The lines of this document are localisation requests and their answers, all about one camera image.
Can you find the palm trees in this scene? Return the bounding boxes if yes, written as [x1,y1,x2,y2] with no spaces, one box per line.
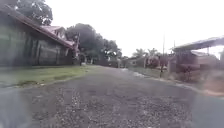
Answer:
[131,47,162,69]

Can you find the grass strip with dirt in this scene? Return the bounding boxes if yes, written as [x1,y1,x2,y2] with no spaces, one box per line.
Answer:
[128,65,174,80]

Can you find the group of dark trees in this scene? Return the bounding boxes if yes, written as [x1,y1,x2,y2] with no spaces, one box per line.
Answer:
[65,23,123,67]

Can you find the grey gravel road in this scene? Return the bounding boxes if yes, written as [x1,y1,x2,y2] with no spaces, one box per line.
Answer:
[0,65,224,128]

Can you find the pale pole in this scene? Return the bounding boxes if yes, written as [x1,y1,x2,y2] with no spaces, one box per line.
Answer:
[75,32,81,64]

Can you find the red roofed house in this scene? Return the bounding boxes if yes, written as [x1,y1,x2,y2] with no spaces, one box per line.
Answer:
[40,25,81,59]

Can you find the grass verge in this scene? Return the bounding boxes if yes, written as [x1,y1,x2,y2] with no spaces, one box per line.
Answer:
[0,64,98,88]

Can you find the roofed brick gate structure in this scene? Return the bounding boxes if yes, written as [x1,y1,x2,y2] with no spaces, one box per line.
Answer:
[167,35,224,76]

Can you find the dark building with sloped roof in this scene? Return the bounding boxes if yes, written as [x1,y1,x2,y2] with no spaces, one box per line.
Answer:
[0,4,76,68]

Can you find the leafy tree behind building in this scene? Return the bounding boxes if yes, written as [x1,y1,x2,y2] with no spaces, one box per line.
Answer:
[0,0,54,27]

